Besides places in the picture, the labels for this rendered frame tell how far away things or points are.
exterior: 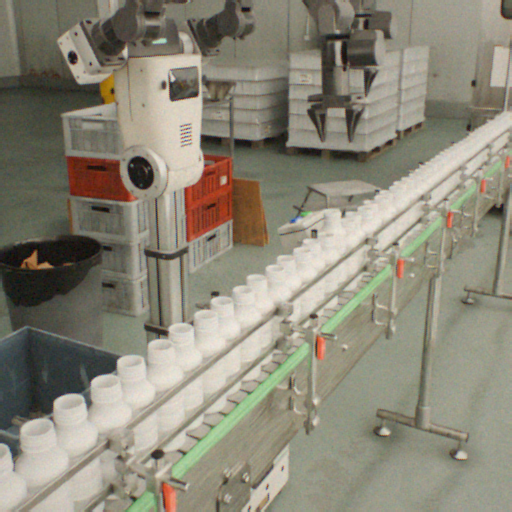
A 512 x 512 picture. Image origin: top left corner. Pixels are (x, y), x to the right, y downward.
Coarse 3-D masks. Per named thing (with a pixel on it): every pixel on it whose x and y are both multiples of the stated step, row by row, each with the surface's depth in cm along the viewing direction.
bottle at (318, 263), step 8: (304, 240) 139; (312, 240) 140; (312, 248) 138; (320, 248) 139; (312, 256) 138; (312, 264) 138; (320, 264) 138; (320, 272) 139; (320, 280) 140; (320, 288) 140; (320, 296) 141; (320, 312) 142
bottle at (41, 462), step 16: (32, 432) 78; (48, 432) 76; (32, 448) 75; (48, 448) 76; (16, 464) 77; (32, 464) 76; (48, 464) 76; (64, 464) 78; (32, 480) 75; (48, 480) 76; (48, 496) 77; (64, 496) 78
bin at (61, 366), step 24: (24, 336) 150; (48, 336) 147; (0, 360) 145; (24, 360) 151; (48, 360) 150; (72, 360) 146; (96, 360) 142; (0, 384) 146; (24, 384) 152; (48, 384) 152; (72, 384) 148; (0, 408) 147; (24, 408) 154; (48, 408) 155; (0, 432) 112
